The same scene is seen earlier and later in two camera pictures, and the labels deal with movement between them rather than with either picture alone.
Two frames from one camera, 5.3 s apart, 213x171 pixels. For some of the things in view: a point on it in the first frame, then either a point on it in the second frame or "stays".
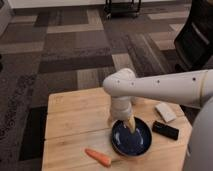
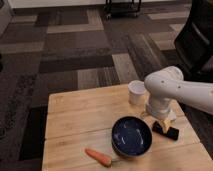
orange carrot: (103, 160) stays
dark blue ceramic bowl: (128, 143) stays
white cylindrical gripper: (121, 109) to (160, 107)
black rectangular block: (165, 130) stays
